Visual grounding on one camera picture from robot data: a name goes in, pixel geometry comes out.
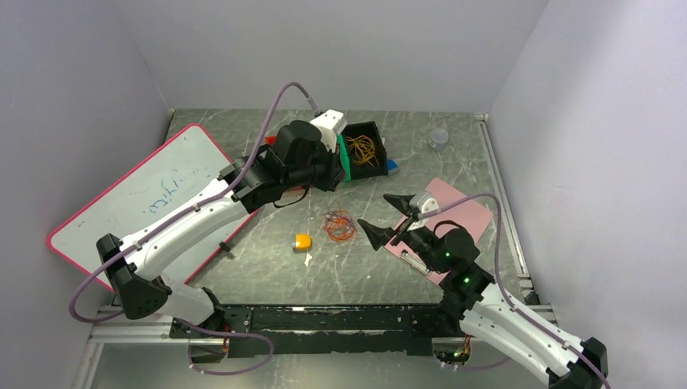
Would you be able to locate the black plastic bin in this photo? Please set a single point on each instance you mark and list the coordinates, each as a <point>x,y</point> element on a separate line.
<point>367,153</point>

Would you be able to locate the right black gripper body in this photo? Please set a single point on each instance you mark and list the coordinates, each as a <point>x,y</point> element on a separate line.
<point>421,241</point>

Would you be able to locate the pink framed whiteboard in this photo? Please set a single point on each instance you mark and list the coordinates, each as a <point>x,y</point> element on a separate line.
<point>172,175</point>

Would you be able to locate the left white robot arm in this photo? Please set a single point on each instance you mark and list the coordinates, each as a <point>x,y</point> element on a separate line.
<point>138,261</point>

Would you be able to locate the small clear jar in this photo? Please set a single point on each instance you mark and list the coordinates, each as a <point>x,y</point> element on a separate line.
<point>438,139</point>

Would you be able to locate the pink clipboard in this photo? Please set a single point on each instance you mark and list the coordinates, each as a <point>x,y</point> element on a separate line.
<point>474,217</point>

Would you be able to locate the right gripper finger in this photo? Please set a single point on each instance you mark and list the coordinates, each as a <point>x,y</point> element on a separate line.
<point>377,236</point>
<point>402,203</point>

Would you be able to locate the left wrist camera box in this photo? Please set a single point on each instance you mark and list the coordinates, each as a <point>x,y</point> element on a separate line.
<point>331,124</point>

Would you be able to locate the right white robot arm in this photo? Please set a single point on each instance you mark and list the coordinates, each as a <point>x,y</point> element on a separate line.
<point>477,302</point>

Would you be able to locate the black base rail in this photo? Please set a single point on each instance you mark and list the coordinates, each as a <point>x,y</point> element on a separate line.
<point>413,329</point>

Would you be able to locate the green plastic bin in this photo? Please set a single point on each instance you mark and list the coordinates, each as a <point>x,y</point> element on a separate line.
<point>344,157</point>

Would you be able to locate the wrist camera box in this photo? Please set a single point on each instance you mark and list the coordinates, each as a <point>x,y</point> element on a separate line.
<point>331,124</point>
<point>424,202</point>

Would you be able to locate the blue pencil sharpener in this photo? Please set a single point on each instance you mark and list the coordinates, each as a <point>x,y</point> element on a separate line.
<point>392,167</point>

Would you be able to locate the yellow cube block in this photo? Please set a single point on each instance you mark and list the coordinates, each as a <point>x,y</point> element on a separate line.
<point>302,242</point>

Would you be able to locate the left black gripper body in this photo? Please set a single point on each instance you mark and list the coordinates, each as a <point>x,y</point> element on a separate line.
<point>322,173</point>

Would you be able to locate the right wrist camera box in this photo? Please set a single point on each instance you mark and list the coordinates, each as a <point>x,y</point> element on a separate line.
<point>424,202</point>

